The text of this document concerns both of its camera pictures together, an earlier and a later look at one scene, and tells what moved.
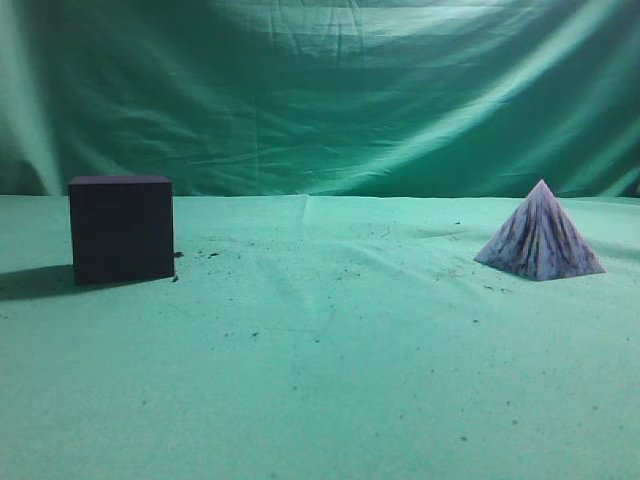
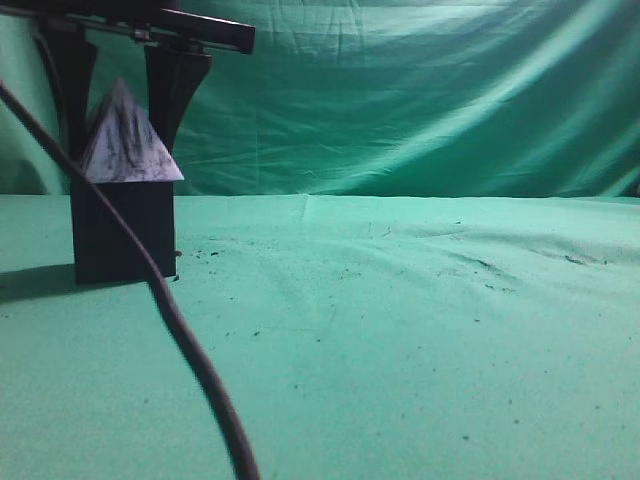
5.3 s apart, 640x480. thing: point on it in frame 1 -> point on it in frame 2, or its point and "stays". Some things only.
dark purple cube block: x=122 y=228 stays
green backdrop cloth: x=323 y=98 stays
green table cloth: x=321 y=337 stays
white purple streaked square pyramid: x=541 y=242 -> x=123 y=144
